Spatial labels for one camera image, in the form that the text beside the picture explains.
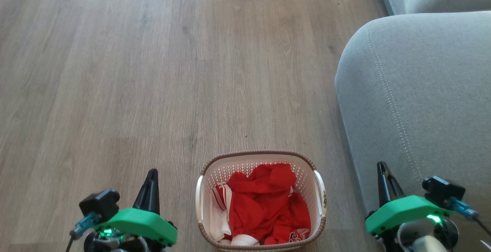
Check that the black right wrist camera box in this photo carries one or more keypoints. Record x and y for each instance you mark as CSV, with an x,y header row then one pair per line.
x,y
441,190

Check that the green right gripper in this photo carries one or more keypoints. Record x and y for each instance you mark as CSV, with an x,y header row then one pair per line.
x,y
402,211

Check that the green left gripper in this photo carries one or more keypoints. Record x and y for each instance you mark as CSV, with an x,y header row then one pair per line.
x,y
142,223

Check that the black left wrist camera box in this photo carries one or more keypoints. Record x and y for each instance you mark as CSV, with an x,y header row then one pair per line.
x,y
99,204

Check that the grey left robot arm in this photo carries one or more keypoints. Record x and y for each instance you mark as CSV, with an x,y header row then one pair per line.
x,y
119,242

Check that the red garment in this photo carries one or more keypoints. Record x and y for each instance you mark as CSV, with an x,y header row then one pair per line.
x,y
268,202

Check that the white brown-rimmed laundry basket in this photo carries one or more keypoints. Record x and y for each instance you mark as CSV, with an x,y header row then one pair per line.
x,y
318,194

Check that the white red-striped garment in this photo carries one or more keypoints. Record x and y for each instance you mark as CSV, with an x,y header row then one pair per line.
x,y
220,221

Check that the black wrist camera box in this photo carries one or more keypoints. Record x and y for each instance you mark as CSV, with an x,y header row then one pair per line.
x,y
441,190
99,204

